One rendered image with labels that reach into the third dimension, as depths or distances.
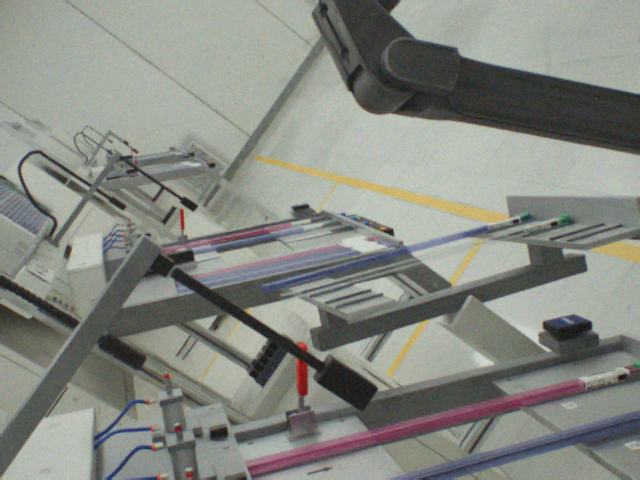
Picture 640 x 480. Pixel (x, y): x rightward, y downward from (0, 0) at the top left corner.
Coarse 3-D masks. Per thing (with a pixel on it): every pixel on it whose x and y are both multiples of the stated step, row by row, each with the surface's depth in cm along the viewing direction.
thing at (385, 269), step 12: (480, 240) 121; (492, 240) 122; (504, 240) 122; (444, 252) 119; (456, 252) 120; (396, 264) 116; (408, 264) 117; (348, 276) 114; (360, 276) 114; (372, 276) 115; (312, 288) 112; (324, 288) 113; (288, 300) 111
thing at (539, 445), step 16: (624, 416) 78; (560, 432) 77; (576, 432) 76; (592, 432) 77; (608, 432) 77; (512, 448) 75; (528, 448) 75; (544, 448) 75; (448, 464) 74; (464, 464) 73; (480, 464) 74; (496, 464) 74
